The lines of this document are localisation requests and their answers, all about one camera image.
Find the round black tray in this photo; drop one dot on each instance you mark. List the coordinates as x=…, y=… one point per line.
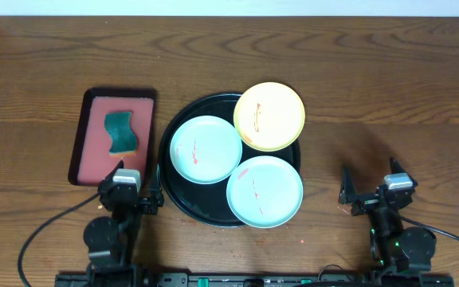
x=208, y=203

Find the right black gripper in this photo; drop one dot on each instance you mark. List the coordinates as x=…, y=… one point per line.
x=347, y=190

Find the rectangular red black tray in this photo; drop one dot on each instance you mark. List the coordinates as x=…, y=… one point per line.
x=90, y=161

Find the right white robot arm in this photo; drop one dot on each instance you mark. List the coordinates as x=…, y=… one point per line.
x=400, y=249

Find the light green plate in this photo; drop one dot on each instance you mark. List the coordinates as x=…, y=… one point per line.
x=205, y=149
x=264, y=192

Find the yellow plate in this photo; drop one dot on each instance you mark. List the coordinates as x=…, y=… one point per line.
x=269, y=116

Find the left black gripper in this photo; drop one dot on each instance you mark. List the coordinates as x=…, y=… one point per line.
x=139, y=201

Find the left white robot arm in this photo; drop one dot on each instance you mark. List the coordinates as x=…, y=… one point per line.
x=111, y=240

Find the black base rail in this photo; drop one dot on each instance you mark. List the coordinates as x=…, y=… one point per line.
x=210, y=280

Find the green orange sponge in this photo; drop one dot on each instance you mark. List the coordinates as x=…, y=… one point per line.
x=118, y=127

